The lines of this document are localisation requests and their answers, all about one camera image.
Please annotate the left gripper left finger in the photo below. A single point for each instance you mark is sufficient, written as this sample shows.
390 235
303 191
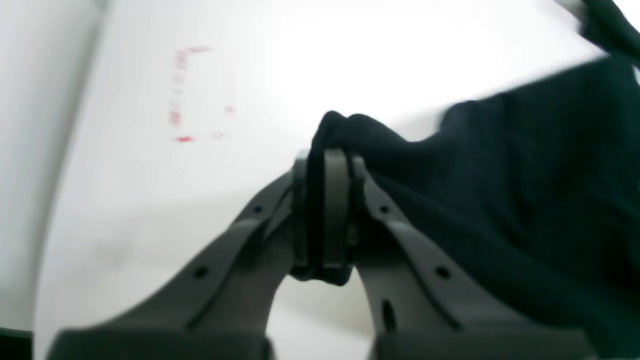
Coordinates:
217 307

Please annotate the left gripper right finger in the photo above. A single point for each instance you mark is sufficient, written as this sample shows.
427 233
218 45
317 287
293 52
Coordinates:
423 304

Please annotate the black graphic t-shirt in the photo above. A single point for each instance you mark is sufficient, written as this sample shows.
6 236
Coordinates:
534 191

